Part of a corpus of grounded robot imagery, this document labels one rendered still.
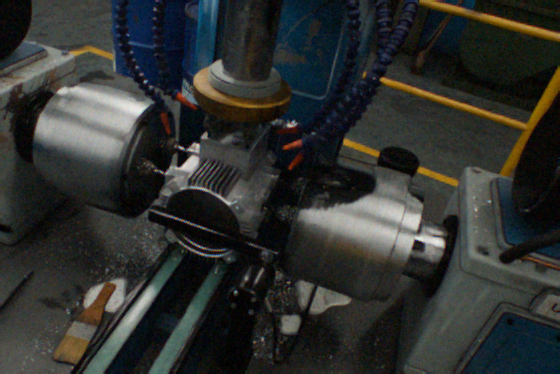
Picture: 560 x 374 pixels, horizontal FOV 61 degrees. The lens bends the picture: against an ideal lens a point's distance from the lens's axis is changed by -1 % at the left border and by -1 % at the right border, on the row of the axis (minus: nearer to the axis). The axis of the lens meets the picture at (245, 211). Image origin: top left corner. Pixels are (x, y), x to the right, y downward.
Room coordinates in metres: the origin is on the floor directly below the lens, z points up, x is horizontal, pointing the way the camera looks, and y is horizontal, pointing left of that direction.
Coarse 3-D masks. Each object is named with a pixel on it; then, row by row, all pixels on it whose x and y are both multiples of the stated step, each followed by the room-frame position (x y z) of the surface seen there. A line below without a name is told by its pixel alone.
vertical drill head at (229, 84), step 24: (240, 0) 0.78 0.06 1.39; (264, 0) 0.78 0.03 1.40; (240, 24) 0.78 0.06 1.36; (264, 24) 0.78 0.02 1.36; (240, 48) 0.78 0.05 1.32; (264, 48) 0.78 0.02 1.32; (216, 72) 0.79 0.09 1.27; (240, 72) 0.78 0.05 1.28; (264, 72) 0.79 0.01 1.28; (216, 96) 0.75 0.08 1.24; (240, 96) 0.76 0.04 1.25; (264, 96) 0.77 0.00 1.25; (288, 96) 0.80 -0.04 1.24; (216, 120) 0.78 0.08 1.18; (240, 120) 0.73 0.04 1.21; (264, 120) 0.74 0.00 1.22
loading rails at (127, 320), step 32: (160, 256) 0.67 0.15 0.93; (192, 256) 0.73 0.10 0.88; (160, 288) 0.60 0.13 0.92; (224, 288) 0.63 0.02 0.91; (128, 320) 0.51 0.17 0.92; (160, 320) 0.58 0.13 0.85; (192, 320) 0.54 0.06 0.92; (224, 320) 0.62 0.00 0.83; (96, 352) 0.44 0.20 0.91; (128, 352) 0.48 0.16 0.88; (160, 352) 0.46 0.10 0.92; (192, 352) 0.49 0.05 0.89
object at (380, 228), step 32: (320, 160) 0.73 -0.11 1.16; (352, 160) 0.76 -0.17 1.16; (320, 192) 0.67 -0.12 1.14; (352, 192) 0.67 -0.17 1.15; (384, 192) 0.67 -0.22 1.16; (416, 192) 0.70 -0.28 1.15; (288, 224) 0.68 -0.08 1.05; (320, 224) 0.63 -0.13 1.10; (352, 224) 0.63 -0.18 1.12; (384, 224) 0.62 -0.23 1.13; (416, 224) 0.64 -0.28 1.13; (288, 256) 0.62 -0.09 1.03; (320, 256) 0.61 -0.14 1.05; (352, 256) 0.60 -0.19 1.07; (384, 256) 0.59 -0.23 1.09; (416, 256) 0.64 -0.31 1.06; (352, 288) 0.60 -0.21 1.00; (384, 288) 0.59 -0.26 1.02
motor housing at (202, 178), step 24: (192, 168) 0.79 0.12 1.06; (216, 168) 0.75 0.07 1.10; (168, 192) 0.71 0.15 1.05; (192, 192) 0.81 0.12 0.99; (216, 192) 0.68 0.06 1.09; (240, 192) 0.72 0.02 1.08; (264, 192) 0.75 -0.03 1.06; (192, 216) 0.77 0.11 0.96; (216, 216) 0.80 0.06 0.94; (240, 216) 0.67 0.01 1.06; (192, 240) 0.71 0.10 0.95
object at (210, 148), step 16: (224, 128) 0.87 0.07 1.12; (240, 128) 0.88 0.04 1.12; (208, 144) 0.77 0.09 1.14; (224, 144) 0.76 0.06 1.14; (240, 144) 0.80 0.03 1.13; (256, 144) 0.78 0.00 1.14; (224, 160) 0.76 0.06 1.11; (240, 160) 0.75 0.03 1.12; (256, 160) 0.79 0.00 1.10; (240, 176) 0.75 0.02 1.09
